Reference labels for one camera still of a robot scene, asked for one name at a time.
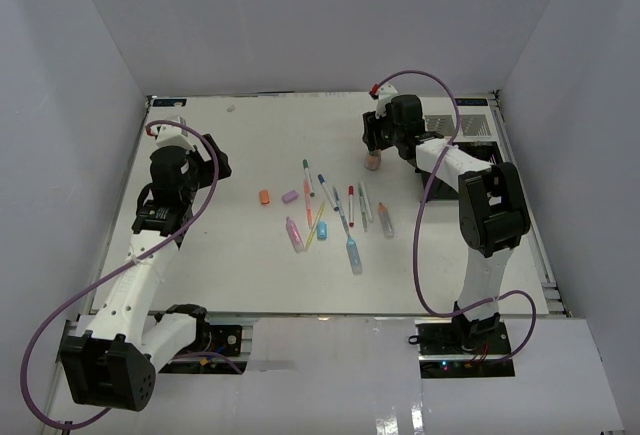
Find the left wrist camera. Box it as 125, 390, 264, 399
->
145, 124, 193, 151

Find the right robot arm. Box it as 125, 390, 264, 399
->
363, 93, 531, 354

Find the pink stubby highlighter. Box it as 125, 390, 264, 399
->
285, 217, 305, 253

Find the red capped marker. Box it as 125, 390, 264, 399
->
348, 185, 355, 228

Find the blue stubby highlighter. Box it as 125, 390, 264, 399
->
346, 236, 363, 275

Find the black mesh organizer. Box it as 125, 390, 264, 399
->
415, 139, 493, 201

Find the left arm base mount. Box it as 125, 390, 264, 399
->
161, 324, 253, 375

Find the orange highlighter cap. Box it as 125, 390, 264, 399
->
259, 190, 270, 205

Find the blue table label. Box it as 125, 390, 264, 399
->
455, 98, 488, 107
152, 98, 187, 108

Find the left blue table label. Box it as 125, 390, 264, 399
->
152, 98, 187, 108

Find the blue capped marker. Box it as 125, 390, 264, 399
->
317, 174, 339, 211

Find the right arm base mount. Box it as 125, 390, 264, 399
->
407, 322, 516, 380

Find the white mesh organizer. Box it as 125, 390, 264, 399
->
424, 114, 494, 140

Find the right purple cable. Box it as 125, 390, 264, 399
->
377, 70, 538, 364

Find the right blue table label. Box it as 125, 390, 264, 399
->
455, 98, 488, 107

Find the blue highlighter cap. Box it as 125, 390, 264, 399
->
316, 220, 328, 241

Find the purple highlighter cap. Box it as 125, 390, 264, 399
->
281, 190, 299, 204

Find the orange stubby highlighter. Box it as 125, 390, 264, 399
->
378, 202, 394, 239

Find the yellow slim highlighter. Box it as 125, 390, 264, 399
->
305, 201, 326, 251

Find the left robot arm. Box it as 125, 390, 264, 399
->
60, 135, 232, 411

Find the green capped marker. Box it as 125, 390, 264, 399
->
302, 158, 315, 197

